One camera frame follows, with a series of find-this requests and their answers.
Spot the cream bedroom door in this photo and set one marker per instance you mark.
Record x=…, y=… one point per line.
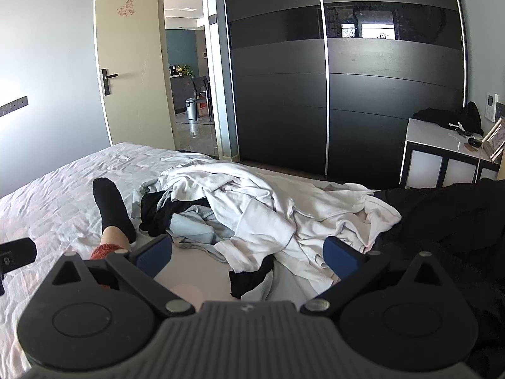
x=130, y=47

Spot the dark hallway cabinet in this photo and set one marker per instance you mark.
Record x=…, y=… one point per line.
x=179, y=92

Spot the black garment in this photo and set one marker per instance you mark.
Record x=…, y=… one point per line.
x=158, y=209

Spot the pile of white clothes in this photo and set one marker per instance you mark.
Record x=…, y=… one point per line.
x=256, y=197

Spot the pink dotted white bed sheet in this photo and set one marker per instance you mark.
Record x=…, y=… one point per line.
x=51, y=189

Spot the dark cloth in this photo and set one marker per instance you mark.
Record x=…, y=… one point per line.
x=446, y=221

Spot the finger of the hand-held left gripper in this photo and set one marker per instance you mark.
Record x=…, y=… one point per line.
x=15, y=253

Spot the white nightstand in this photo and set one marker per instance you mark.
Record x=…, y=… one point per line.
x=430, y=138

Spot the black sock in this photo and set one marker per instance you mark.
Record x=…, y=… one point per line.
x=112, y=205

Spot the white wall intercom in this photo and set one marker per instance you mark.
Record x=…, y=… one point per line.
x=491, y=107

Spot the black sliding wardrobe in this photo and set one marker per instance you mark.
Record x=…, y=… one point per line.
x=276, y=106

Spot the person's bare leg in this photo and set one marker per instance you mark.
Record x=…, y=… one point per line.
x=112, y=239

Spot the steel trash can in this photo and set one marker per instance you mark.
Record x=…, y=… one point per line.
x=190, y=109

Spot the dark wall switch panel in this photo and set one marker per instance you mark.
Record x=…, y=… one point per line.
x=14, y=105

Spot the picture frame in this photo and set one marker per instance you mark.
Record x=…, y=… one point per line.
x=496, y=138

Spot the dark chair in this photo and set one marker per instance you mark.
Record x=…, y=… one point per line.
x=203, y=87

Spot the light blue garment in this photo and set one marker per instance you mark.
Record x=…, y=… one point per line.
x=197, y=229

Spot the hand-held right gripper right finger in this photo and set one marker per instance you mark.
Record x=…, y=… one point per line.
x=339, y=256

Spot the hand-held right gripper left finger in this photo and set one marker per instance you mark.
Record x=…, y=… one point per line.
x=154, y=254

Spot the pink flower door sticker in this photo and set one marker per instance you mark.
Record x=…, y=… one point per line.
x=125, y=8

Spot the black clothes heap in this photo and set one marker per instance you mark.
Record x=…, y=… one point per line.
x=438, y=116

